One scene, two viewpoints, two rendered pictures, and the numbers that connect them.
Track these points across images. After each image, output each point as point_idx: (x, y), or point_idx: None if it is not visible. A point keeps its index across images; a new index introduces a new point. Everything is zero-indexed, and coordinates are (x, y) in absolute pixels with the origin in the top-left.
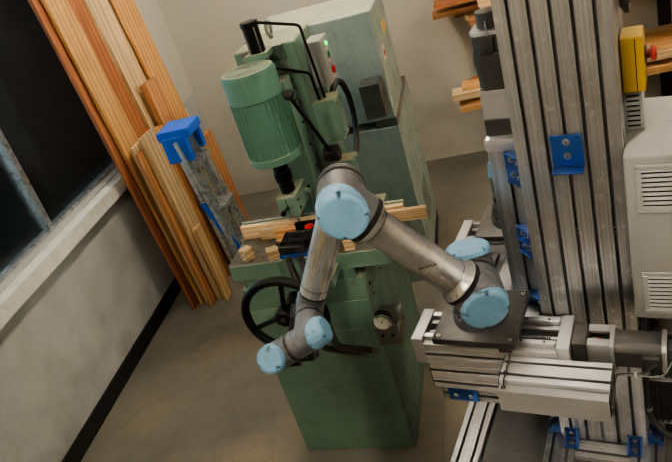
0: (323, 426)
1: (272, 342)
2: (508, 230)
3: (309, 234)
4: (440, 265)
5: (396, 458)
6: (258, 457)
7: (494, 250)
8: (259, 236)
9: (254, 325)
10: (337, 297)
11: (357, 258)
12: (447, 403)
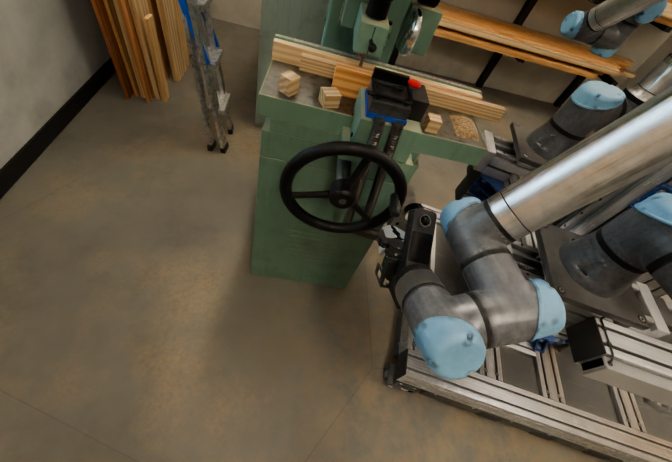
0: (276, 264)
1: (454, 312)
2: (645, 184)
3: (416, 96)
4: None
5: (330, 297)
6: (200, 273)
7: (515, 171)
8: (294, 63)
9: (291, 192)
10: (375, 175)
11: (433, 145)
12: (366, 254)
